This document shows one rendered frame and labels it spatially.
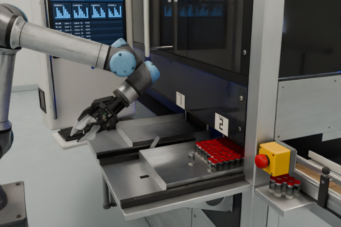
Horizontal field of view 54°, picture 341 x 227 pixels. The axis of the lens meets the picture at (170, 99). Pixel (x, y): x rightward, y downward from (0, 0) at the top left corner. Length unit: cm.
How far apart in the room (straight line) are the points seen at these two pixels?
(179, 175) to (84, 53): 49
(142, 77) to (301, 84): 50
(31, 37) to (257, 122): 69
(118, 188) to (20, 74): 545
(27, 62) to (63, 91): 461
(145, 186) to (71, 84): 88
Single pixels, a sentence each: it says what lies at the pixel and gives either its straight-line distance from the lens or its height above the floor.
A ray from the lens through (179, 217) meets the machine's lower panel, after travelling 173.
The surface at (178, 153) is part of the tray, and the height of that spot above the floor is 88.
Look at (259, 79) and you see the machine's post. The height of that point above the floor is 121.
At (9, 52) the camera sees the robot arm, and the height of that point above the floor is 127.
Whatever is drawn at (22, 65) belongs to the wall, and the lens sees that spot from 639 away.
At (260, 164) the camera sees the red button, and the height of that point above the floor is 99.
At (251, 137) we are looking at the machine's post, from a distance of 104.
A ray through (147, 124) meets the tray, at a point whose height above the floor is 88.
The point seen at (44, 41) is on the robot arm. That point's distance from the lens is 103.
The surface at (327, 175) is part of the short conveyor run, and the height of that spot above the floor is 96.
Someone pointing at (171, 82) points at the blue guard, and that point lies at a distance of 154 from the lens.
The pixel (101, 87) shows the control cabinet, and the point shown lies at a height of 99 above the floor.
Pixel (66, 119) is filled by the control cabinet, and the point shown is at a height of 85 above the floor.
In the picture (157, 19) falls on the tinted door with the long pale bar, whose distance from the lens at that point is 169.
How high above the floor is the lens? 141
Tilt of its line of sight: 15 degrees down
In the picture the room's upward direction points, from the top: straight up
